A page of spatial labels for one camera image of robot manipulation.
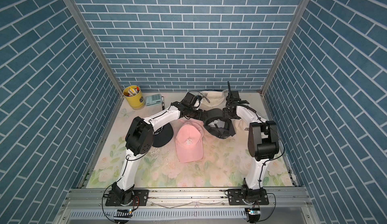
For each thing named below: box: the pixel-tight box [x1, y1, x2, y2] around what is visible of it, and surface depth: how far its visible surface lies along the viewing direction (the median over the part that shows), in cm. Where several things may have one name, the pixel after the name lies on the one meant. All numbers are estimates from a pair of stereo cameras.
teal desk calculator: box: [145, 93, 162, 107], surface depth 117 cm
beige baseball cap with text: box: [228, 118, 250, 139], surface depth 98 cm
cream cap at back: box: [198, 89, 229, 111], surface depth 110 cm
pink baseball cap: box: [175, 118, 205, 163], surface depth 91 cm
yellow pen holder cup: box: [122, 85, 146, 110], surface depth 107 cm
